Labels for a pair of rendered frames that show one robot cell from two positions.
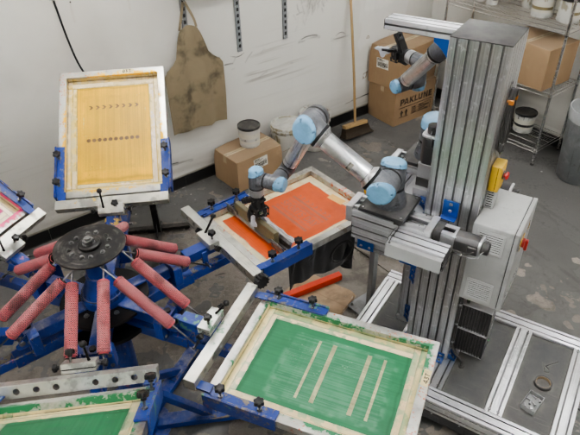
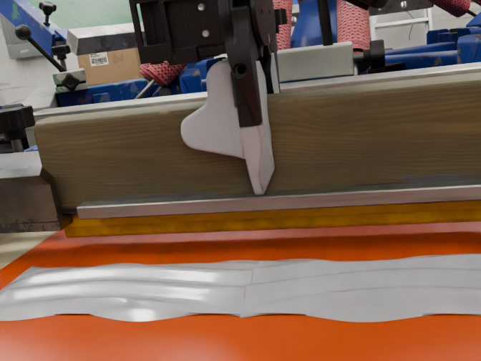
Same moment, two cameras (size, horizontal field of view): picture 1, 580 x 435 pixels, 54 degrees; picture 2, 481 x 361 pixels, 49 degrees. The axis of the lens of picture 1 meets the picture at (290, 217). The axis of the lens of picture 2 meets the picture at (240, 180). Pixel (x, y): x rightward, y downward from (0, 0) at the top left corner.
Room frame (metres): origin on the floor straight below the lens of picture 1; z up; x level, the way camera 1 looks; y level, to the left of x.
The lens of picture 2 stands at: (2.64, -0.07, 1.10)
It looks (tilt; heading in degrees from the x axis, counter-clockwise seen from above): 16 degrees down; 141
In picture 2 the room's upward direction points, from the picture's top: 8 degrees counter-clockwise
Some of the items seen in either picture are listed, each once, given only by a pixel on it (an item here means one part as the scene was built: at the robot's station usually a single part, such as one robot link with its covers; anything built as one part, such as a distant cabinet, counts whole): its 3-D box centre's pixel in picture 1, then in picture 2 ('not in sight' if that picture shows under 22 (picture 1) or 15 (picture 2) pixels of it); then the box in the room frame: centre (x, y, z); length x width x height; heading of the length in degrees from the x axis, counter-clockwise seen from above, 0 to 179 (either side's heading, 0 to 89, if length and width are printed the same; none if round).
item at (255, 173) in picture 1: (256, 178); not in sight; (2.35, 0.16, 1.31); 0.09 x 0.08 x 0.11; 64
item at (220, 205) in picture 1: (224, 207); not in sight; (2.58, 0.36, 0.97); 0.30 x 0.05 x 0.07; 127
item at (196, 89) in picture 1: (193, 67); not in sight; (4.39, 0.73, 1.06); 0.53 x 0.07 x 1.05; 127
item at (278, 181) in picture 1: (276, 181); not in sight; (2.32, 0.06, 1.30); 0.11 x 0.11 x 0.08; 64
